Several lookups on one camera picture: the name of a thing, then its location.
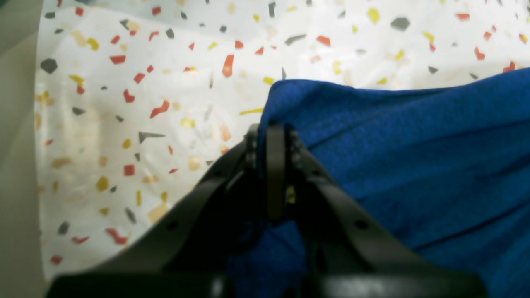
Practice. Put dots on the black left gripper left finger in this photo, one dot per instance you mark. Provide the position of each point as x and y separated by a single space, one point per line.
185 254

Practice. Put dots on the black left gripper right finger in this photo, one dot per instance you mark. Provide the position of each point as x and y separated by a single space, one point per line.
349 254

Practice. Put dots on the dark blue t-shirt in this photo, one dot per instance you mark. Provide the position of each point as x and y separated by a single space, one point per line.
444 170

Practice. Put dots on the terrazzo patterned tablecloth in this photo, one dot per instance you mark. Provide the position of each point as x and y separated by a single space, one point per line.
136 98

